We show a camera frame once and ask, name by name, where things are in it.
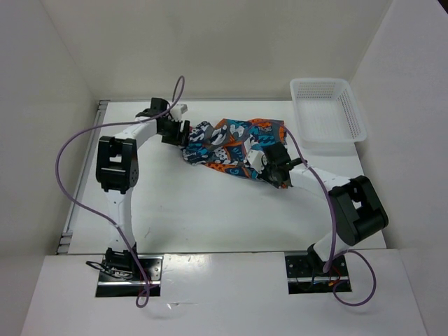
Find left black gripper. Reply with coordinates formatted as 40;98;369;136
157;118;190;148

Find colourful patterned shorts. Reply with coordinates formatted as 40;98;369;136
182;118;286;179

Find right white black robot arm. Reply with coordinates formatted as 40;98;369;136
250;142;389;275

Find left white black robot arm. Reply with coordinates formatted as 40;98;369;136
95;98;190;280

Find white perforated plastic basket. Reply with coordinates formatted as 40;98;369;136
290;78;367;144

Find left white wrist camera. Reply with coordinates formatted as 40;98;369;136
169;104;188;121

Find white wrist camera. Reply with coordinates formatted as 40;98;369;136
245;149;268;174
169;104;188;121

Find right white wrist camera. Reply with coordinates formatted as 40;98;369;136
245;149;268;174

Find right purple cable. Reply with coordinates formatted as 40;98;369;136
276;122;377;307

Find purple cable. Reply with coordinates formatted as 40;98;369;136
276;122;377;307
56;75;186;309

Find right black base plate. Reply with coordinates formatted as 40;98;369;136
284;251;352;295

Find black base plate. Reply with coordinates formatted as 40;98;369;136
92;255;163;298
284;251;352;295

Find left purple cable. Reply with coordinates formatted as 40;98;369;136
56;75;186;309

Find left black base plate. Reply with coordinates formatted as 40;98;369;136
92;255;163;298

